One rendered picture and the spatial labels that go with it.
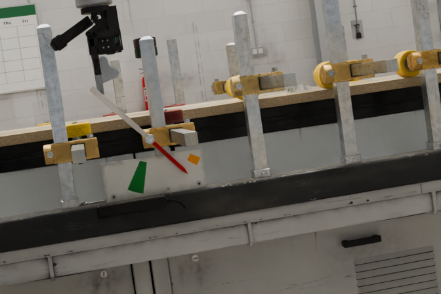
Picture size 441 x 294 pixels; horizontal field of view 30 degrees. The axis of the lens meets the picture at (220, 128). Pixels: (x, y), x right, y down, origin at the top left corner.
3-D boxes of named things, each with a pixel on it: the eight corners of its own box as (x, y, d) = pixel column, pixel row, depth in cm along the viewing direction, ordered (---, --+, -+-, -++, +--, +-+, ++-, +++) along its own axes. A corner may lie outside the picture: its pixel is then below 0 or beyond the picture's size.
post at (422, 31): (447, 161, 224) (426, -15, 222) (436, 163, 224) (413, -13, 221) (442, 161, 228) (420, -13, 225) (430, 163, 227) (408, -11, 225)
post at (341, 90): (360, 172, 220) (337, -7, 218) (348, 174, 220) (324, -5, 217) (356, 171, 224) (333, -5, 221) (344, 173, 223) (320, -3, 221)
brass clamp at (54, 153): (100, 157, 207) (96, 137, 207) (45, 165, 205) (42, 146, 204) (99, 155, 213) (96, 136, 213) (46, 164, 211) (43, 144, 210)
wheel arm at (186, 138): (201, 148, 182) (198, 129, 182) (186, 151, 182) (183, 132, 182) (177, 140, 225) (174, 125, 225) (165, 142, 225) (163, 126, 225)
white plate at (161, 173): (207, 186, 212) (201, 148, 212) (106, 203, 208) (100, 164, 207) (207, 186, 213) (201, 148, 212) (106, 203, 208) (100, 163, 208)
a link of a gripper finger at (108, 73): (122, 91, 200) (116, 53, 199) (98, 95, 199) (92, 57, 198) (121, 91, 203) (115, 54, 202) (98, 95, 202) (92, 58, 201)
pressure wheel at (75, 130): (101, 161, 224) (95, 119, 224) (82, 165, 217) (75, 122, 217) (79, 163, 228) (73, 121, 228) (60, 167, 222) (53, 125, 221)
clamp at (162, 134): (197, 141, 212) (193, 122, 211) (144, 149, 209) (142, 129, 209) (193, 140, 217) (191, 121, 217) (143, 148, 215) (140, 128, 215)
